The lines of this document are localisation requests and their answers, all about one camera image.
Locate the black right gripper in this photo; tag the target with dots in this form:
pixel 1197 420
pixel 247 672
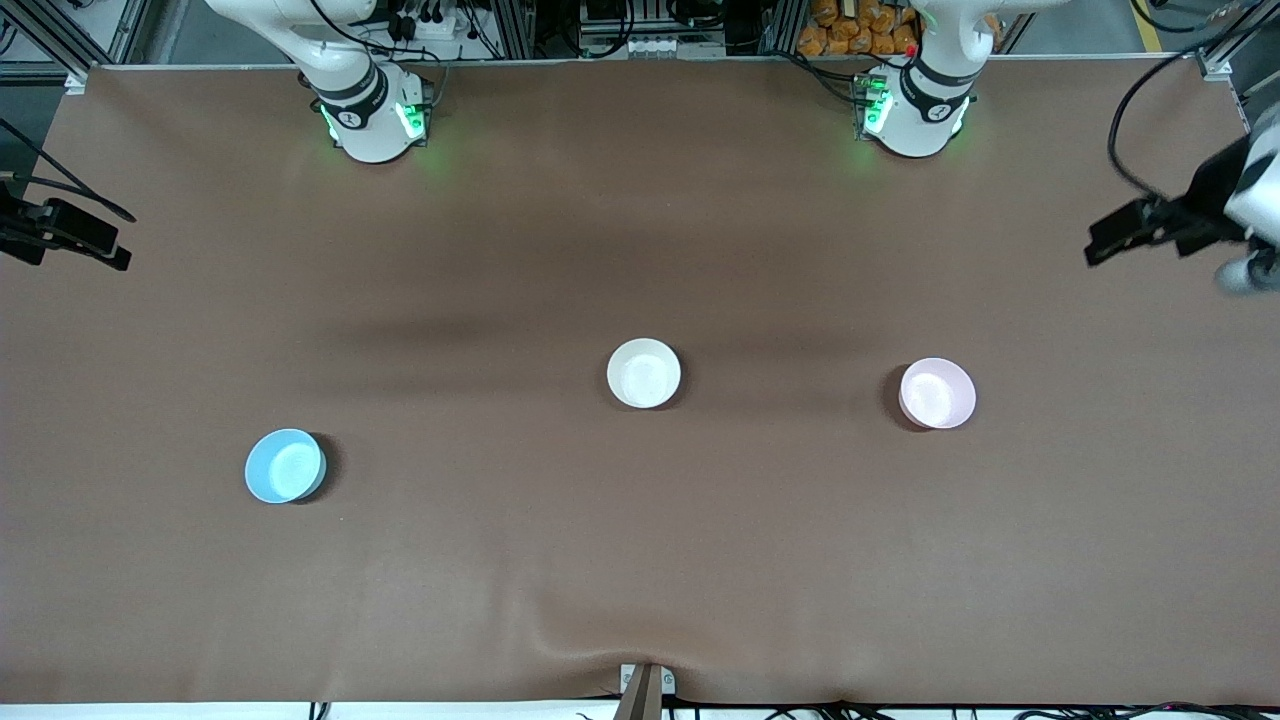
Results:
pixel 20 232

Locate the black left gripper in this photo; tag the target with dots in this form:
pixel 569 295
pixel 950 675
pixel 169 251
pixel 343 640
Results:
pixel 1207 196

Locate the pink bowl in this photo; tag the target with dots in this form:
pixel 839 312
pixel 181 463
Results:
pixel 937 393

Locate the blue bowl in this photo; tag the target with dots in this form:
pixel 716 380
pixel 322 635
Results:
pixel 285 466

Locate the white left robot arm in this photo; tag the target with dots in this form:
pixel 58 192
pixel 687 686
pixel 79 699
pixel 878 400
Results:
pixel 915 120

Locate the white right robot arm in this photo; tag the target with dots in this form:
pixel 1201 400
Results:
pixel 370 120

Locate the white bowl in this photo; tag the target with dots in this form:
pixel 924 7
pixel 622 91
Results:
pixel 644 372

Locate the white power strip with plugs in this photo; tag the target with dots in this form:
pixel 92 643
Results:
pixel 430 25

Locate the white multi-socket strip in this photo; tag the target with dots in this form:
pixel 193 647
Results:
pixel 660 45

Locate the brown table cloth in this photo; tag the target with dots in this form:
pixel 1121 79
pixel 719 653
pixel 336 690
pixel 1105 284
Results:
pixel 640 560

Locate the aluminium frame post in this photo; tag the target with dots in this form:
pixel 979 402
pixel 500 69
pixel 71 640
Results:
pixel 1225 55
pixel 50 40

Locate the small metal bracket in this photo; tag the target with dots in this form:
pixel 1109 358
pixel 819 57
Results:
pixel 668 682

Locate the brown camera pole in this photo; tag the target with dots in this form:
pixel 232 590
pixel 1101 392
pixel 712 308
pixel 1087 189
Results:
pixel 640 702

